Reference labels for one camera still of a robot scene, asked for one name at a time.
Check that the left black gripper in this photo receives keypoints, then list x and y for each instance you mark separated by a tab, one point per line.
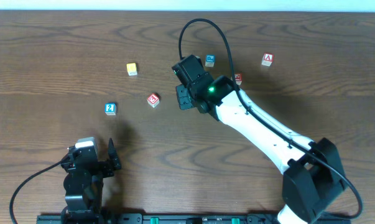
101	167

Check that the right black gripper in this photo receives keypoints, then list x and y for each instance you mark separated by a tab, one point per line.
182	99

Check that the blue number 2 block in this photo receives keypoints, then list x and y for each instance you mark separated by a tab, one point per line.
110	109

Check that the red letter A block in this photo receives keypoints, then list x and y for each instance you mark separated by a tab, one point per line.
267	59

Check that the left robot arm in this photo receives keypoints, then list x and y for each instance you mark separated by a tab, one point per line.
84	182

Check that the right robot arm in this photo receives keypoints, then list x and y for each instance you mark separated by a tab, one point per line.
311	170

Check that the blue picture block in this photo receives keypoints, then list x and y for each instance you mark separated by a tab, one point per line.
210	60

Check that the red block tilted centre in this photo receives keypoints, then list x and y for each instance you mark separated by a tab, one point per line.
153	99

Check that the red picture block right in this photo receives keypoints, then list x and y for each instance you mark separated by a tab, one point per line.
238	78

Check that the yellow block upper left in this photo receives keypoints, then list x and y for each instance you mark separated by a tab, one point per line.
132	69

